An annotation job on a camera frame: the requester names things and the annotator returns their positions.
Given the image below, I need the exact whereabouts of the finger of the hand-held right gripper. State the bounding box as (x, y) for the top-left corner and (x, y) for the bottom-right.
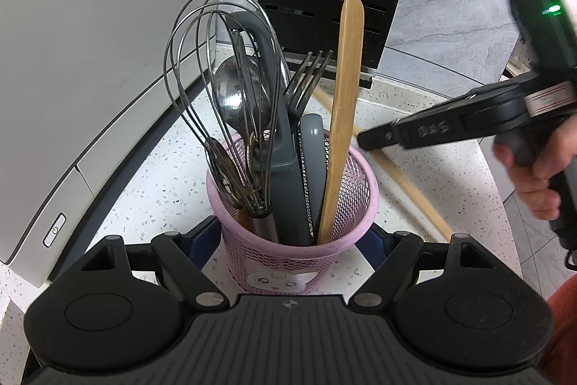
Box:
(357, 99), (465, 151)

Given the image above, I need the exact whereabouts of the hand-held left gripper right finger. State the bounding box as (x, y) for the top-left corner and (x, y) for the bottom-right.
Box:
(347, 228), (495, 309)

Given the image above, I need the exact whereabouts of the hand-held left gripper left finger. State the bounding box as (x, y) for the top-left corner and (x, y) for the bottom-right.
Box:
(78, 215), (230, 310)

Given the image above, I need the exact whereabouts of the pink mesh basket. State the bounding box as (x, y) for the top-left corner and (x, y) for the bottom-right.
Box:
(206, 133), (380, 296)

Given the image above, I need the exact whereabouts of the metal whisk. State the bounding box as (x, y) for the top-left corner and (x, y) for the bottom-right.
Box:
(163, 0), (291, 244)

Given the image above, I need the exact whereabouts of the wooden handled spoon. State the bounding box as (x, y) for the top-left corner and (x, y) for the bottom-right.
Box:
(207, 138), (248, 210)

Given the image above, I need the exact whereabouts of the wooden spatula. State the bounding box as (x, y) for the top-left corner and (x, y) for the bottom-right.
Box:
(317, 0), (365, 246)

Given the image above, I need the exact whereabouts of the dark handled peeler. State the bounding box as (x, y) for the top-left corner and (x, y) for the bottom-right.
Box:
(230, 12), (312, 247)

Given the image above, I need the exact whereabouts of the light grey handled utensil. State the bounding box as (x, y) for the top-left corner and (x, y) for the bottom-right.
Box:
(298, 113), (326, 241)

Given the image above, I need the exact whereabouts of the wooden handled fork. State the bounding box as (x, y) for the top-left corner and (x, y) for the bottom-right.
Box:
(284, 50), (334, 119)

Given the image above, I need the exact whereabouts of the steel spoon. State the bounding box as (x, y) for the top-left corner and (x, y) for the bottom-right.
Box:
(213, 56), (271, 142)

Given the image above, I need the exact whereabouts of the person's right hand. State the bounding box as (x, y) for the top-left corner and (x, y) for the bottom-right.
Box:
(493, 124), (577, 221)

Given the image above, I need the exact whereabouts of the person's orange clothing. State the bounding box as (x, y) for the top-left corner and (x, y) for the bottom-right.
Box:
(538, 272), (577, 385)

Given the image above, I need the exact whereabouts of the white countertop appliance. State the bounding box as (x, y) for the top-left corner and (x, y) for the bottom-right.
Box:
(0, 0), (226, 289)

